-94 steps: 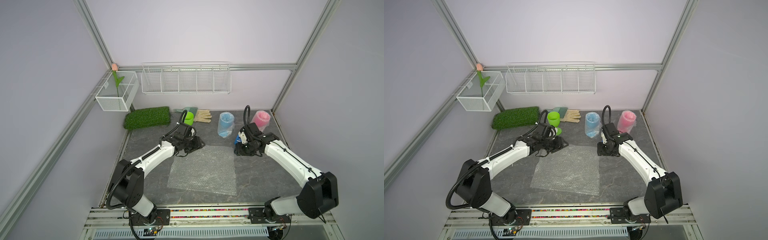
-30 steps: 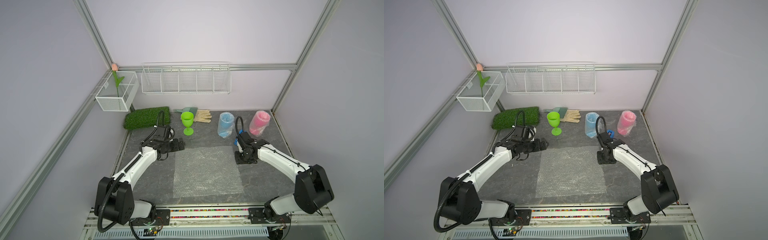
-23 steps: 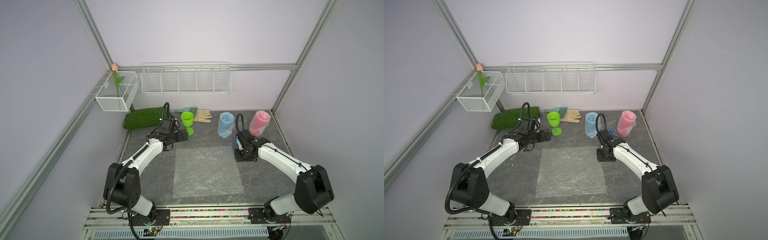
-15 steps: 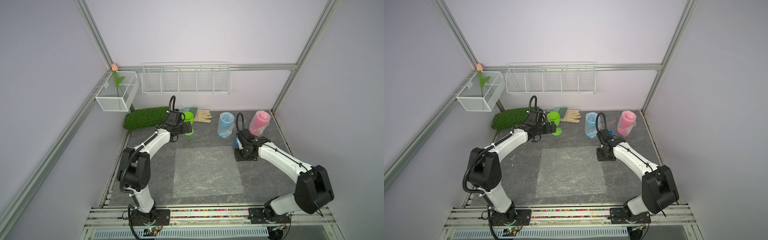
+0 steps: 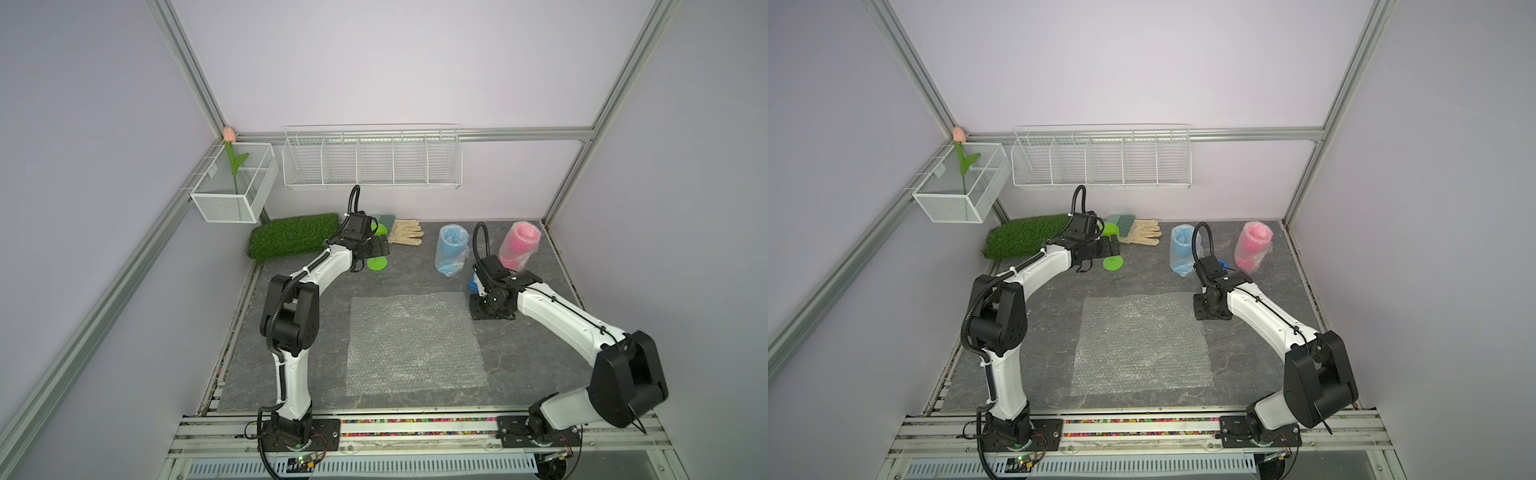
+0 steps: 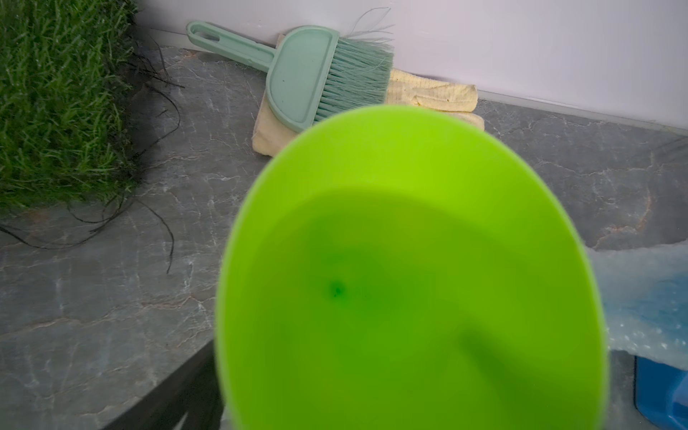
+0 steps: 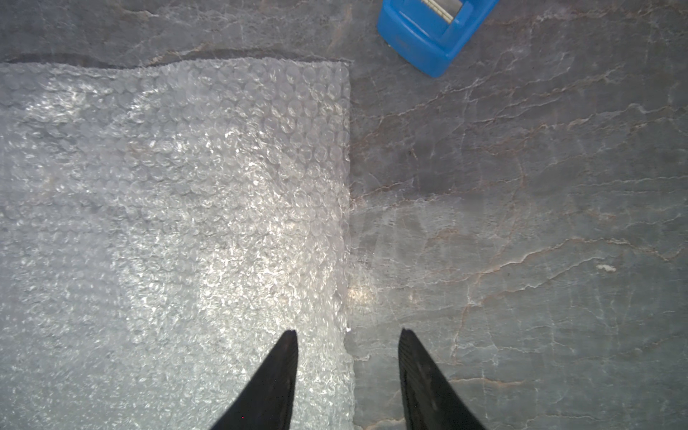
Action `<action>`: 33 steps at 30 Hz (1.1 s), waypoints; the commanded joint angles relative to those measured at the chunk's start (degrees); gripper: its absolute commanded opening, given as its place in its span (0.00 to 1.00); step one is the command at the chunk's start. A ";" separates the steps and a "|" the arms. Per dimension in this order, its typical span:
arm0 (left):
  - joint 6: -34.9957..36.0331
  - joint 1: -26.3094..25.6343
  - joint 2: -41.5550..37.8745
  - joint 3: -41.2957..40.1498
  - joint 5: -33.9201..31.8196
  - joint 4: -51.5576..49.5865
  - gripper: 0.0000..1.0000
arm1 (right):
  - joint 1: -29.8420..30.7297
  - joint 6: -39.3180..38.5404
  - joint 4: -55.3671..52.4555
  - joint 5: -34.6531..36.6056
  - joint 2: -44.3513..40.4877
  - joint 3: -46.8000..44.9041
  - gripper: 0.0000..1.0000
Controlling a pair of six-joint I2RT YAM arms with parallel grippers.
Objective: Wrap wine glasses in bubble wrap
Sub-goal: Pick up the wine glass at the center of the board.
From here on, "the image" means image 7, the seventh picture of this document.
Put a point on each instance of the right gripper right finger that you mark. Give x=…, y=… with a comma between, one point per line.
x=429, y=401

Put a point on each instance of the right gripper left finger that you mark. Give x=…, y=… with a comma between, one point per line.
x=266, y=402

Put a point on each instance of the bubble wrap sheet stack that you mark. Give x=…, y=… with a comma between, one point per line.
x=161, y=227

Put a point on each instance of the blue tape dispenser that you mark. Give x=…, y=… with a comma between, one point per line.
x=430, y=34

